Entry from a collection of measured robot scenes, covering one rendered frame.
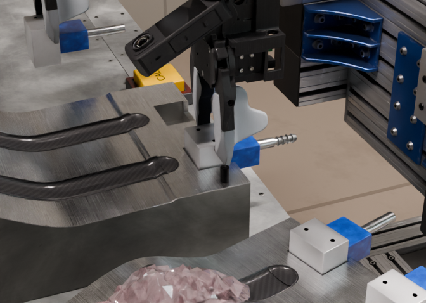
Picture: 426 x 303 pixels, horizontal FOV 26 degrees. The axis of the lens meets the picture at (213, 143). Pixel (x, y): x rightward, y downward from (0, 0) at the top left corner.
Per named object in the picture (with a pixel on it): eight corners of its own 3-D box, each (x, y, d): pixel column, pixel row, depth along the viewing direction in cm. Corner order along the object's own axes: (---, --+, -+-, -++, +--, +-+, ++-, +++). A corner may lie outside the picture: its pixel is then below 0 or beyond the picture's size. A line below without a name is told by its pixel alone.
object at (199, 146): (285, 146, 112) (287, 108, 110) (303, 167, 108) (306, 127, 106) (184, 167, 108) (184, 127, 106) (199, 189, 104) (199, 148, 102)
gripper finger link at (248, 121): (275, 163, 102) (269, 83, 99) (225, 174, 100) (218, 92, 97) (264, 156, 105) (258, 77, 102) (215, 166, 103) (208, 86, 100)
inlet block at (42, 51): (120, 38, 130) (117, 2, 127) (130, 52, 126) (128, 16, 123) (27, 53, 126) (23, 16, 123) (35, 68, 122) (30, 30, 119)
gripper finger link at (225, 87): (240, 132, 98) (233, 52, 95) (227, 135, 97) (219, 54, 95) (224, 122, 102) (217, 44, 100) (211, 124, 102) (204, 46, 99)
